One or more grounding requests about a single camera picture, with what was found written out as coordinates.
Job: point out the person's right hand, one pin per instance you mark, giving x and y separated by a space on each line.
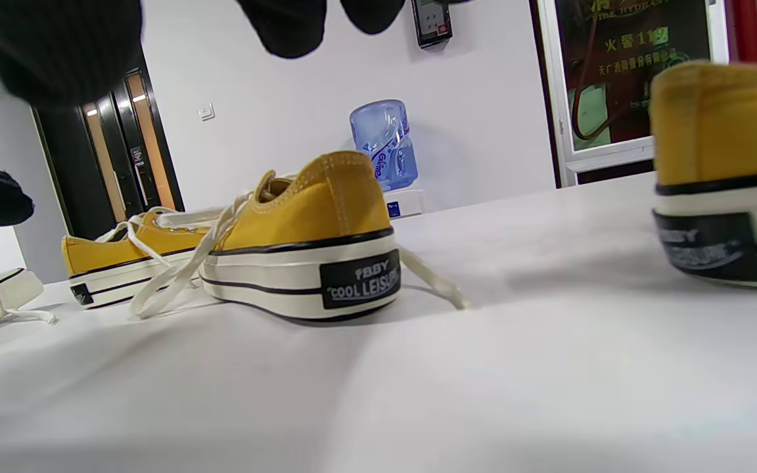
56 46

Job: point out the yellow canvas shoe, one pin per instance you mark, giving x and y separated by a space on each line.
326 203
99 253
10 289
720 125

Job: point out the white shoe lace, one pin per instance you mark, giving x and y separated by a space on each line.
201 256
30 316
134 230

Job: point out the black door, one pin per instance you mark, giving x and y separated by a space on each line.
69 171

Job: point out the blue water bottle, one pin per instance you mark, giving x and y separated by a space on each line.
378 131

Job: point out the white water dispenser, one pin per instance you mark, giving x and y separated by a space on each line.
405 203

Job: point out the glass fire hydrant cabinet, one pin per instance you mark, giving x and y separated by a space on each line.
615 79

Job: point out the red pipe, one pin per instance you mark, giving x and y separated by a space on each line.
746 29

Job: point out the white wall switch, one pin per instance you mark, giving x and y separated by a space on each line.
206 112

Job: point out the black wall device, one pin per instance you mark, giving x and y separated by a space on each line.
431 20

